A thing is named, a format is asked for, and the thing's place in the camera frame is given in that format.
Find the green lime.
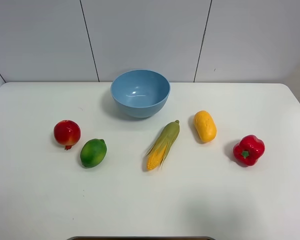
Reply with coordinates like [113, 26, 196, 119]
[80, 138, 107, 168]

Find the yellow mango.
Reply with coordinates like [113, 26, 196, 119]
[193, 110, 217, 143]

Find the corn cob with husk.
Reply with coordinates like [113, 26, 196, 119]
[146, 120, 180, 171]

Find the blue plastic bowl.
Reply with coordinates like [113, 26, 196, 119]
[110, 69, 171, 119]

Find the red pomegranate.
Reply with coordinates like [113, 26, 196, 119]
[53, 120, 81, 150]

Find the red bell pepper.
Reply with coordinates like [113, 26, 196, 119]
[232, 134, 265, 167]

